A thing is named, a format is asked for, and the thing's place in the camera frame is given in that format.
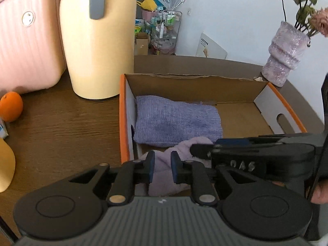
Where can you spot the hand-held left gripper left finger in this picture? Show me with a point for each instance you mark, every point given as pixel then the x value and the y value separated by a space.
pixel 151 165

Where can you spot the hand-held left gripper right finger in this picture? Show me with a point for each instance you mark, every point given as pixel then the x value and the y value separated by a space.
pixel 175 166

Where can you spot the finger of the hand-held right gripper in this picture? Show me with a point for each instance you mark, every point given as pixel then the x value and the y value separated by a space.
pixel 235 141
pixel 201 151

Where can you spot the lilac fluffy cloth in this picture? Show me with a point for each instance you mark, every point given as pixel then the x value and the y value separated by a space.
pixel 163 175

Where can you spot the orange-sided cardboard box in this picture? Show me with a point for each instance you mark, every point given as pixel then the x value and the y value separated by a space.
pixel 240 117

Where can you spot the person's right hand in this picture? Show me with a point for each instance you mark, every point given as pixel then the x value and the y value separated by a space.
pixel 320 194

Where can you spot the lavender knitted cloth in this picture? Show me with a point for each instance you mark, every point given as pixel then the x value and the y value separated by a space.
pixel 176 123

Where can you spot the small pale shell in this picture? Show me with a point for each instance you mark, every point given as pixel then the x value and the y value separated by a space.
pixel 258 79

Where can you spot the white leaning board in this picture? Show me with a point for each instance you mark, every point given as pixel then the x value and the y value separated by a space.
pixel 212 47

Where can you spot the pink textured vase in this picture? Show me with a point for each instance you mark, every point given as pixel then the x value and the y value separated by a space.
pixel 284 53

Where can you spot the small brown cardboard box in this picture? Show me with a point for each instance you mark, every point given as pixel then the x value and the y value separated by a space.
pixel 141 44

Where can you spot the dried pink rose bunch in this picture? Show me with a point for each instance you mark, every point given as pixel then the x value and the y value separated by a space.
pixel 317 20

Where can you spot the yellow curved object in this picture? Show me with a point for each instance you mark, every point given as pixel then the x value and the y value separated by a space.
pixel 6 166

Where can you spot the pink bucket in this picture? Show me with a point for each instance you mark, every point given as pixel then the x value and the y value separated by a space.
pixel 148 15

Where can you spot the orange fruit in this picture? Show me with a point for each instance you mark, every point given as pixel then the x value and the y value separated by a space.
pixel 10 106

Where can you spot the small blue white carton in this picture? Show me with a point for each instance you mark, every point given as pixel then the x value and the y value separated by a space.
pixel 2 129

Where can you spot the blue yellow plastic toys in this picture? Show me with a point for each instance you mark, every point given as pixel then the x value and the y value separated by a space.
pixel 148 2

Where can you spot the pink ribbed suitcase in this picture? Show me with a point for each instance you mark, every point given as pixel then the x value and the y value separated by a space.
pixel 30 51

